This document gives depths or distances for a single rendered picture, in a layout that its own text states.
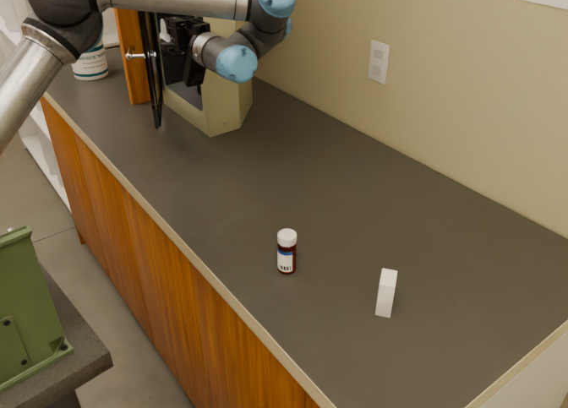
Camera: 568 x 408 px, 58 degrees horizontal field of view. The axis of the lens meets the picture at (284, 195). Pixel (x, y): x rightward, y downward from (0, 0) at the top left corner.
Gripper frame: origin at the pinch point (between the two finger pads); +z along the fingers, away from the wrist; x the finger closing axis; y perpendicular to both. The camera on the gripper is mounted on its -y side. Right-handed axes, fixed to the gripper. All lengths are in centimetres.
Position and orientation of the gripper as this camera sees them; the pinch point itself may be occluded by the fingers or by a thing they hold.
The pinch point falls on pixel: (165, 36)
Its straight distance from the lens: 137.8
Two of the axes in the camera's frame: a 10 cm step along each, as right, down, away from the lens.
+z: -6.1, -4.4, 6.6
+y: 0.0, -8.3, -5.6
